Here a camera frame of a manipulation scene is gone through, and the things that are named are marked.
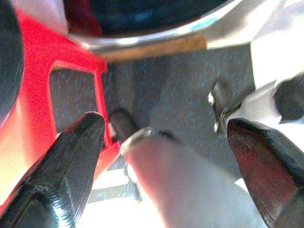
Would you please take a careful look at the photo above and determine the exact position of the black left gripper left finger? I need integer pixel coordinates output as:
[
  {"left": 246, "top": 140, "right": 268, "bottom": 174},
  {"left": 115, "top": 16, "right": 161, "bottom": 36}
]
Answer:
[{"left": 0, "top": 111, "right": 106, "bottom": 228}]

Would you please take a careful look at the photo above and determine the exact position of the wooden plinth strip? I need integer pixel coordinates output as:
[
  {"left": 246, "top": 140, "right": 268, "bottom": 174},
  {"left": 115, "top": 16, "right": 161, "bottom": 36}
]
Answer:
[{"left": 99, "top": 34, "right": 207, "bottom": 63}]

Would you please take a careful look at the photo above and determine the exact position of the red plastic stool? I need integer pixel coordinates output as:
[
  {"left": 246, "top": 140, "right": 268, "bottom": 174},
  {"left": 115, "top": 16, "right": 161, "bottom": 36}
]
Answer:
[{"left": 0, "top": 9, "right": 122, "bottom": 209}]

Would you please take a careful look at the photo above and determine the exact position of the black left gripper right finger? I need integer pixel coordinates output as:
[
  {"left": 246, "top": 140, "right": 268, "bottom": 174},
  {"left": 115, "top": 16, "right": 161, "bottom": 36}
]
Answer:
[{"left": 226, "top": 117, "right": 304, "bottom": 228}]

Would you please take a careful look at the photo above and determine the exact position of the washer door dark glass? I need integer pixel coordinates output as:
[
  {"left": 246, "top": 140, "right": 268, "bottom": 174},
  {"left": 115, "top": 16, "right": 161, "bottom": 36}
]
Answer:
[{"left": 63, "top": 0, "right": 240, "bottom": 52}]

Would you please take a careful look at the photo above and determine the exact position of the white front-load washer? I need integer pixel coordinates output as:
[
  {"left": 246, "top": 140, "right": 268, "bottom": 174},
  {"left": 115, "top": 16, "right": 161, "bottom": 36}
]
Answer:
[{"left": 10, "top": 0, "right": 304, "bottom": 90}]

